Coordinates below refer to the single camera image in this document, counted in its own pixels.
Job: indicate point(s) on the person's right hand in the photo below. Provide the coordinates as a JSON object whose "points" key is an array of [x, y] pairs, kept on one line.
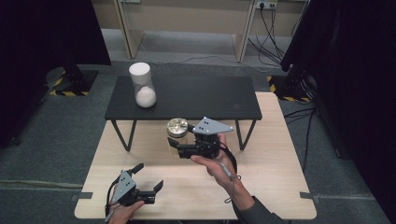
{"points": [[218, 169]]}

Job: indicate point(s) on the black stand base striped tape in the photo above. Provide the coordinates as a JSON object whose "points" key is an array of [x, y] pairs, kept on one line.
{"points": [[76, 81], [289, 88]]}

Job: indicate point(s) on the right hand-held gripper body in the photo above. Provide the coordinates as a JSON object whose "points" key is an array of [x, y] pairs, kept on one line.
{"points": [[208, 127]]}

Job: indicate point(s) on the white-lid jar of white powder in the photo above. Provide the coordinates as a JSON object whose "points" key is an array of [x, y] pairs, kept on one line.
{"points": [[144, 84]]}

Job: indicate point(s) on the black raised shelf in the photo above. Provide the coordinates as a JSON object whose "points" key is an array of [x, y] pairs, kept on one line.
{"points": [[202, 98]]}

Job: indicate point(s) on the person's left hand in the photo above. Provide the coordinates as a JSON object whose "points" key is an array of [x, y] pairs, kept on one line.
{"points": [[124, 214]]}

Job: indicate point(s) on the gold-lid jar of yellow powder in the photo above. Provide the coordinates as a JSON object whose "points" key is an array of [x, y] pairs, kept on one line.
{"points": [[176, 127]]}

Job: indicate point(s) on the white wall socket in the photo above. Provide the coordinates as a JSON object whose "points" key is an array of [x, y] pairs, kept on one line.
{"points": [[266, 4]]}

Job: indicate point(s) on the dark curtain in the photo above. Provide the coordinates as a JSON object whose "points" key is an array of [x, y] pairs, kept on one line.
{"points": [[37, 46], [358, 77]]}

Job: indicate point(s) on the beige wooden desk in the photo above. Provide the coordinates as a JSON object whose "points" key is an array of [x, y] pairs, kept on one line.
{"points": [[186, 18]]}

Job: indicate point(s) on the grey tape strip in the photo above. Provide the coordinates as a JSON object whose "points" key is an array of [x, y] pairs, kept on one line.
{"points": [[308, 196], [83, 195]]}

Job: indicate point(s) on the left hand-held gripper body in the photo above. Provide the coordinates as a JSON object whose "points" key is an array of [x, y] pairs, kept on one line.
{"points": [[124, 186]]}

